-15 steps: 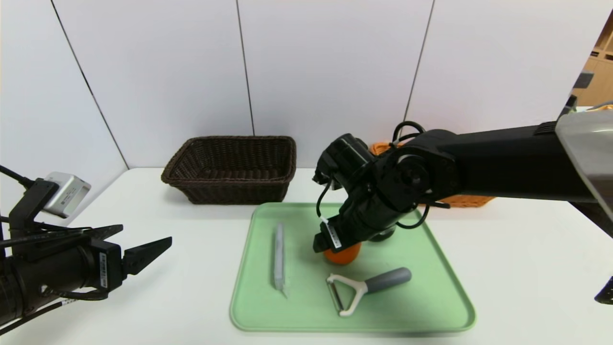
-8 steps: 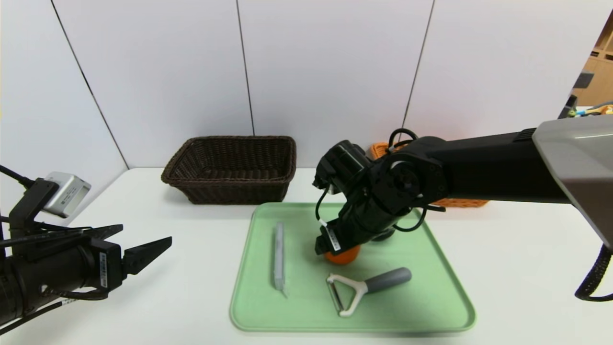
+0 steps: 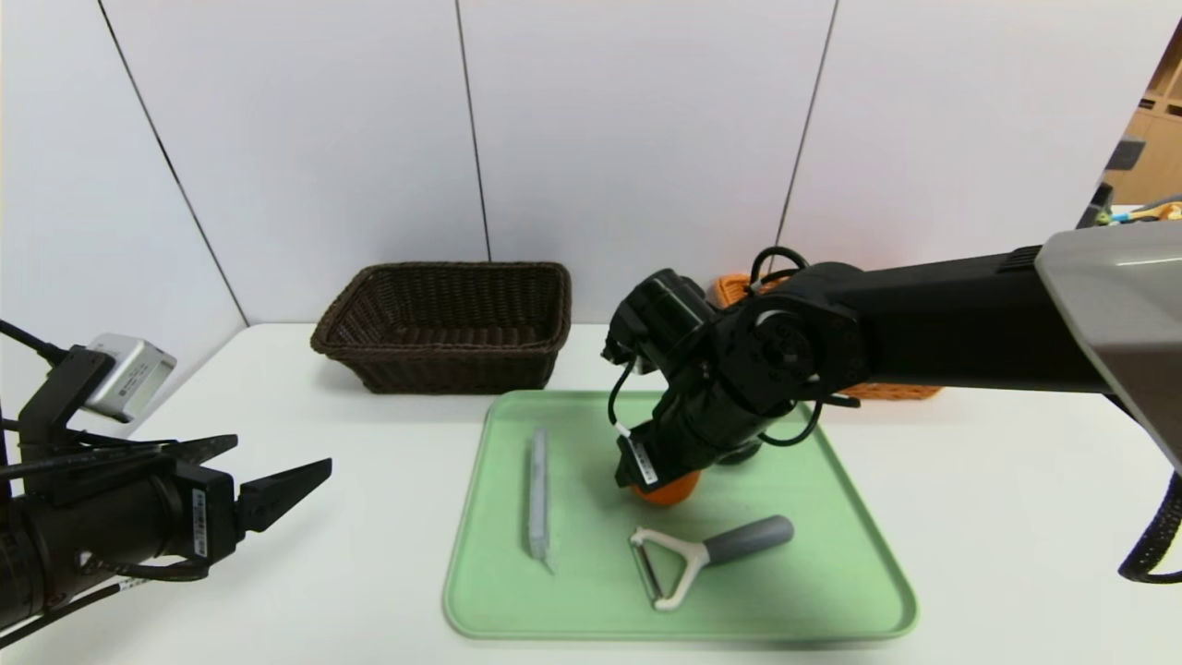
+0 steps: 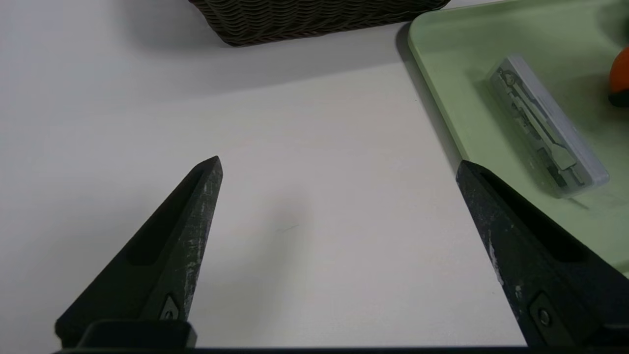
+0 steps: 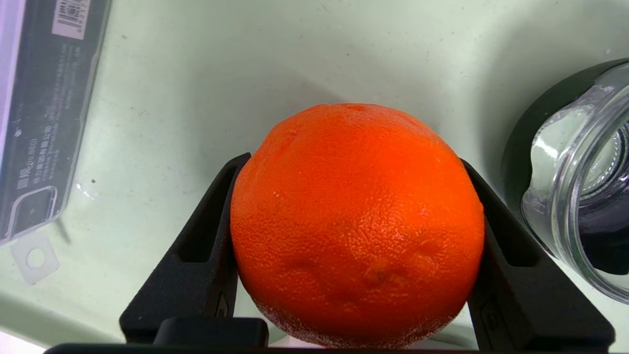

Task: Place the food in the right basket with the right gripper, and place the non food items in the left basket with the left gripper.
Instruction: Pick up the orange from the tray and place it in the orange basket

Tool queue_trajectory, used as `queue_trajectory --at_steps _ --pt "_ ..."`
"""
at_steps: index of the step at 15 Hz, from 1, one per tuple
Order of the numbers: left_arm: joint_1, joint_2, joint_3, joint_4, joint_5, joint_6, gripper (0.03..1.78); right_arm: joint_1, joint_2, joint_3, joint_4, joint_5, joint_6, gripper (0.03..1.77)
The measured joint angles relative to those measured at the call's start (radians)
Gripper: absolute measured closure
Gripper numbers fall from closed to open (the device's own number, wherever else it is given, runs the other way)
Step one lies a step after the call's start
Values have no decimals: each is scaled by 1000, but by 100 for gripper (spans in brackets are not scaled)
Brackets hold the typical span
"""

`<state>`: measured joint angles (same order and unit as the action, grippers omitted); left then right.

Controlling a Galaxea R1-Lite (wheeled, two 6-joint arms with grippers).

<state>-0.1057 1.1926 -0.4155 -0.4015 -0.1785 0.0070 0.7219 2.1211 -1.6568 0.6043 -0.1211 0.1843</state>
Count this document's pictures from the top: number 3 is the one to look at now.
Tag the wooden shelf unit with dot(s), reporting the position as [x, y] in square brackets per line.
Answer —
[1150, 139]

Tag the black upright box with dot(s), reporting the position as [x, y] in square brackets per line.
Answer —
[1094, 208]

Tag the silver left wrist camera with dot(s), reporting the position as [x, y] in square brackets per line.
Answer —
[134, 374]

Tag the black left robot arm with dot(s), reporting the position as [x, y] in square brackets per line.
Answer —
[92, 536]

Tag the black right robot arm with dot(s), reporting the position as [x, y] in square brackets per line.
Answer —
[923, 323]

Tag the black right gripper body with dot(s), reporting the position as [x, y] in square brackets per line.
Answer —
[639, 461]

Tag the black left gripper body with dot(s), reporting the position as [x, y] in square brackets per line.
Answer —
[205, 520]

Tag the orange fruit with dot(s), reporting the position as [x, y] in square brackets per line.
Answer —
[669, 494]

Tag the orange wicker basket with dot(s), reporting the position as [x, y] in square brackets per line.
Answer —
[891, 392]

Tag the light green plastic tray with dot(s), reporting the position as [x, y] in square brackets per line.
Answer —
[572, 600]

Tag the slim clear plastic case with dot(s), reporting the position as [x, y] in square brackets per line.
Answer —
[538, 489]

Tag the dark brown wicker basket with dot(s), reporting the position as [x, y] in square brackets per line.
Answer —
[443, 365]

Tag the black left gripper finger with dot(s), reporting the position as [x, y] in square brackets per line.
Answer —
[272, 499]
[208, 448]

